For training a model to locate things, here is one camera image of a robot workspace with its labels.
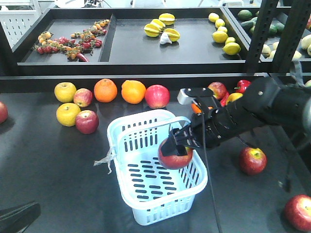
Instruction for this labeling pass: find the light blue plastic basket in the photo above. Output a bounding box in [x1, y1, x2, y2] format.
[94, 109, 208, 226]

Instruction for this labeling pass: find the orange with navel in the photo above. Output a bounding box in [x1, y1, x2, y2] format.
[190, 103, 213, 114]

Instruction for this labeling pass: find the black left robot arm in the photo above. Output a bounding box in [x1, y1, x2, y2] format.
[0, 201, 41, 233]

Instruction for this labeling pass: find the yellow starfruit back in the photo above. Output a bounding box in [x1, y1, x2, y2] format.
[158, 13, 175, 26]

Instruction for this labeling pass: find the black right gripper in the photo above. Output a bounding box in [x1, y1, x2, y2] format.
[160, 102, 233, 157]

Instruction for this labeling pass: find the red chili pepper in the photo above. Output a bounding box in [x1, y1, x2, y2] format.
[220, 92, 230, 107]

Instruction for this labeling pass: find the black perforated upright right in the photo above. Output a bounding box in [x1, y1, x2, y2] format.
[275, 0, 311, 73]

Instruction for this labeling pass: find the yellow apple back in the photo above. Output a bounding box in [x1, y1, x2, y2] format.
[54, 82, 77, 103]

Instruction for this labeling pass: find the orange of pair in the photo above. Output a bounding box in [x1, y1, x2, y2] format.
[121, 80, 146, 104]
[94, 79, 118, 103]

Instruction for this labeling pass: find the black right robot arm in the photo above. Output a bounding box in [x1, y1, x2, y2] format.
[159, 78, 311, 156]

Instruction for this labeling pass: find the yellow starfruit left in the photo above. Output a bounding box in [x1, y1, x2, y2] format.
[144, 23, 161, 37]

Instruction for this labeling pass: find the orange right of pair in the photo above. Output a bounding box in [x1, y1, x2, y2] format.
[121, 80, 146, 104]

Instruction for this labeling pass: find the orange left of pair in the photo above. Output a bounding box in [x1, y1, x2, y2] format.
[94, 79, 118, 103]

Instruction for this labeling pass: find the white garlic bulb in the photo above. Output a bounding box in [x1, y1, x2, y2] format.
[159, 33, 173, 45]

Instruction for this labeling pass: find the dark red small apple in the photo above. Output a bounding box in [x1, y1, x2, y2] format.
[75, 110, 99, 134]

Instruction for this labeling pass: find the pink red small apple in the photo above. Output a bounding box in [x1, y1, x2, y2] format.
[73, 88, 93, 108]

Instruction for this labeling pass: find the cherry tomato vine pile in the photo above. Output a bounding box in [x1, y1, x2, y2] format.
[32, 19, 110, 62]

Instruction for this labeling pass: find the black wooden produce stand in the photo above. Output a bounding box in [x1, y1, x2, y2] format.
[0, 8, 311, 233]

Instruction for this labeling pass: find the red yellow mottled apple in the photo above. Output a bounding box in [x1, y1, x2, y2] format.
[208, 82, 227, 100]

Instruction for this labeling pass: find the yellow starfruit right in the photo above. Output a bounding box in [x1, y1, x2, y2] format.
[164, 28, 180, 42]

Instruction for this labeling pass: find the yellow round apple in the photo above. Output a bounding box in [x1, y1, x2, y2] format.
[225, 93, 243, 105]

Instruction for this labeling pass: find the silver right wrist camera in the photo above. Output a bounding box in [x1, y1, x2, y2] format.
[177, 87, 214, 105]

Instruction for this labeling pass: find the large red apple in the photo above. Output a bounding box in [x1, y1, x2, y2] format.
[145, 84, 170, 109]

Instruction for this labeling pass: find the yellow starfruit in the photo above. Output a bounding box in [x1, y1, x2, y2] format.
[158, 13, 175, 26]
[144, 23, 161, 37]
[164, 28, 180, 42]

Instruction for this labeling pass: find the yellow apple front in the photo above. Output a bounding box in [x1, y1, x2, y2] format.
[56, 103, 81, 127]

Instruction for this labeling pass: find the red bell pepper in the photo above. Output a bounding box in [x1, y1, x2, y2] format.
[234, 80, 251, 94]

